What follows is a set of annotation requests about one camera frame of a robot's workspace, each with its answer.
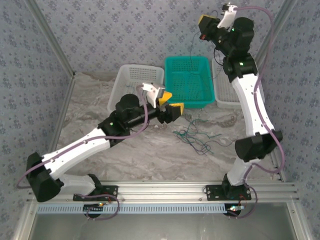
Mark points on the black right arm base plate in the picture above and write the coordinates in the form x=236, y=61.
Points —
x=212, y=192

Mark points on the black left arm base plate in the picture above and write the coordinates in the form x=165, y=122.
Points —
x=110, y=192

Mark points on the teal perforated plastic basket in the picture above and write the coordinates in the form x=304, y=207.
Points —
x=185, y=82

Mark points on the aluminium frame post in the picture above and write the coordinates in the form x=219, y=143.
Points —
x=52, y=37
x=287, y=7

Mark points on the small black controller board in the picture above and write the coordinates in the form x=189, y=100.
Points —
x=235, y=210
x=93, y=208

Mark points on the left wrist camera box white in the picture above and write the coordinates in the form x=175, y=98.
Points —
x=152, y=93

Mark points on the aluminium frame leg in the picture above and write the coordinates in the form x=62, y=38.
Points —
x=23, y=222
x=298, y=222

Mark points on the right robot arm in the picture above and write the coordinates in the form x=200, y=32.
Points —
x=250, y=100

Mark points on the grey metal panel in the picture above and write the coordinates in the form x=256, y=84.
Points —
x=162, y=227

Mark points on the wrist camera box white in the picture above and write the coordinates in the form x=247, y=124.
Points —
x=152, y=93
x=227, y=17

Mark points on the aluminium mounting rail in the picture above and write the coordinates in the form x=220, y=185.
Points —
x=162, y=190

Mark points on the aluminium table side rail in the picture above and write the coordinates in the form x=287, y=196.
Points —
x=65, y=105
x=276, y=172

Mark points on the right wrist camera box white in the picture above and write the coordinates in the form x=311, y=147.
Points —
x=227, y=17

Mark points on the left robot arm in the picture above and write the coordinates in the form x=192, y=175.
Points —
x=75, y=150

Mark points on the white perforated plastic basket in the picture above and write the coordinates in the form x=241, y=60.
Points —
x=135, y=72
x=225, y=92

